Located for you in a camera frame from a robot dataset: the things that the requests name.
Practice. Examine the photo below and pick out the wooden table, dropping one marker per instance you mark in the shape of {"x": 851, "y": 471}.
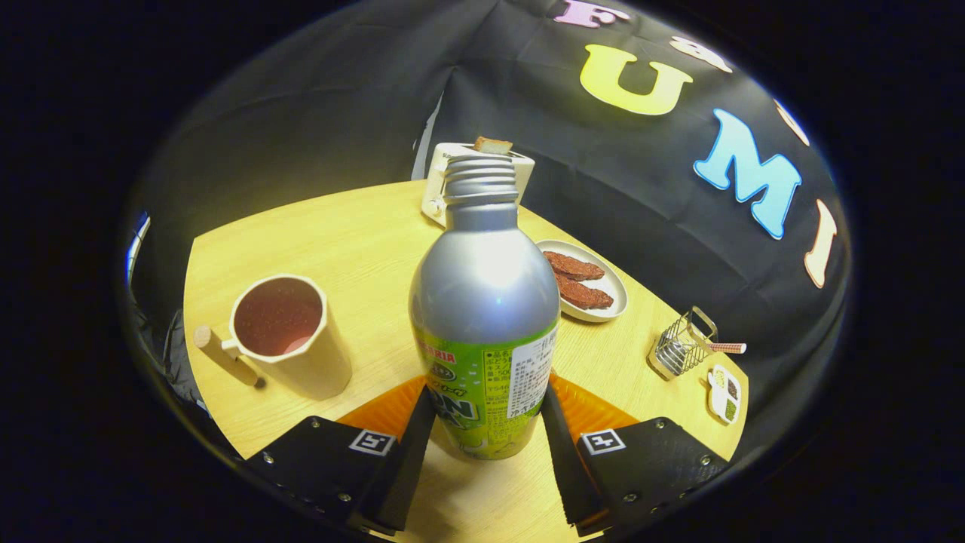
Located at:
{"x": 362, "y": 241}

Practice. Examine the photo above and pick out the brown striped stick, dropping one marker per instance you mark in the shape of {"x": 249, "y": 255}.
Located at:
{"x": 727, "y": 348}

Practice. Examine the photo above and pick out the white toaster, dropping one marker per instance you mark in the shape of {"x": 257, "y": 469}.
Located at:
{"x": 436, "y": 188}

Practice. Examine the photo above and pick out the white oval plate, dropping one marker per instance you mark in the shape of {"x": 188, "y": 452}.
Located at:
{"x": 595, "y": 315}

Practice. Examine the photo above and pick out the white divided dish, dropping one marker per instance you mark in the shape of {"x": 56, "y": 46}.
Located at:
{"x": 724, "y": 411}

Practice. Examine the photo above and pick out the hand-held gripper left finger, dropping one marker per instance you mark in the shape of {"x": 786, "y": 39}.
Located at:
{"x": 407, "y": 467}

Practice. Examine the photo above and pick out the toast slice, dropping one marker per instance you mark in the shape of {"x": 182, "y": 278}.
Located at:
{"x": 493, "y": 145}

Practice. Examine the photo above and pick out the silver bottle with green label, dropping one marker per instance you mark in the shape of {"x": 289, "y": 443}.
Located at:
{"x": 482, "y": 294}

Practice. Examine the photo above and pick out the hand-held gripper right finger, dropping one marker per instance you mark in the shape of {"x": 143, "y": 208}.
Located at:
{"x": 569, "y": 471}

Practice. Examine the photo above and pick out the brown meat piece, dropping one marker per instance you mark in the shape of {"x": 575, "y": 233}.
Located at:
{"x": 584, "y": 294}
{"x": 573, "y": 266}

